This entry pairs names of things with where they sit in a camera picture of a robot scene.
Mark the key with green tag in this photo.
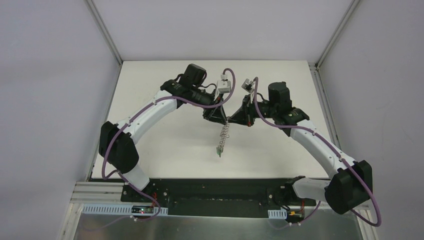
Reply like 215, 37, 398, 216
216, 147, 224, 158

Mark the aluminium frame post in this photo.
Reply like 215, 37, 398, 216
314, 0, 362, 71
84, 0, 124, 66

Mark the left aluminium frame post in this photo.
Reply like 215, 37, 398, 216
84, 0, 124, 66

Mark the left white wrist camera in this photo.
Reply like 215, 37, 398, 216
215, 74, 232, 96

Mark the purple cable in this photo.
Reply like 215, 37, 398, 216
79, 68, 237, 231
252, 76, 382, 231

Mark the metal disc with key rings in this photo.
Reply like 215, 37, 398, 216
217, 121, 230, 151

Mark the right white slotted cable duct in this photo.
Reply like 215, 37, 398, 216
267, 208, 288, 220

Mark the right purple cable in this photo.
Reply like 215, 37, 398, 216
252, 76, 382, 231

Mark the white slotted cable duct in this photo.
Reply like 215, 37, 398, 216
81, 203, 169, 217
267, 208, 288, 220

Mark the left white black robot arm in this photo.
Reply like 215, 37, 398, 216
98, 63, 236, 203

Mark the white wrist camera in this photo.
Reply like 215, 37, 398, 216
215, 74, 232, 96
241, 78, 255, 94

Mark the right aluminium frame post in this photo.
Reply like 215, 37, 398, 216
314, 0, 362, 71

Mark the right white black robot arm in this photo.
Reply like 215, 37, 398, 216
229, 80, 373, 215

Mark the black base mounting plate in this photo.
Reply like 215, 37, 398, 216
120, 178, 317, 218

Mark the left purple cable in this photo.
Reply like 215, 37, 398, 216
79, 68, 237, 231

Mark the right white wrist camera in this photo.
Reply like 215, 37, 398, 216
241, 78, 255, 94

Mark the left white slotted cable duct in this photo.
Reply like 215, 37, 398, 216
81, 203, 169, 217

